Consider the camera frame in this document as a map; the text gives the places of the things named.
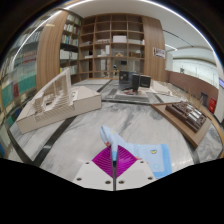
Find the dark brown model on wooden base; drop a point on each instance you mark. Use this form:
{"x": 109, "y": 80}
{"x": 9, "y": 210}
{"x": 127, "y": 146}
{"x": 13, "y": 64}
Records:
{"x": 186, "y": 116}

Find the black block model on grey base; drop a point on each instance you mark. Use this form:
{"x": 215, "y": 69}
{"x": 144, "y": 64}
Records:
{"x": 128, "y": 81}

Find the light blue printed towel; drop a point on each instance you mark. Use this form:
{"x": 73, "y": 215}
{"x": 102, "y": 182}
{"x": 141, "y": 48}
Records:
{"x": 154, "y": 157}

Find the framed wall sign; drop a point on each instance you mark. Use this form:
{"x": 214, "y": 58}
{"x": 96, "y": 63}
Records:
{"x": 159, "y": 52}

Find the wooden shelf unit with models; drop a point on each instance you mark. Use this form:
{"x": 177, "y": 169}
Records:
{"x": 111, "y": 43}

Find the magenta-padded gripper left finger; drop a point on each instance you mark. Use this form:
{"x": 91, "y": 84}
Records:
{"x": 100, "y": 173}

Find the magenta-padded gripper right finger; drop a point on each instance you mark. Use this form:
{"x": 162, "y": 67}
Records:
{"x": 133, "y": 173}

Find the glass-fronted shelf unit with books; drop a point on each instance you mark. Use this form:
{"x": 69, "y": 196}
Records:
{"x": 20, "y": 76}

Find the wooden shelf unit with books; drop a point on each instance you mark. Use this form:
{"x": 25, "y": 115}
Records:
{"x": 69, "y": 43}

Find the beige architectural model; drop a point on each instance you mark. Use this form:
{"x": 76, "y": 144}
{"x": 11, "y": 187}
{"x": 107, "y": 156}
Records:
{"x": 68, "y": 108}

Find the red box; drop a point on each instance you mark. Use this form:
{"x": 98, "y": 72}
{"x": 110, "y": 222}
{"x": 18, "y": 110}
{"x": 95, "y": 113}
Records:
{"x": 212, "y": 105}

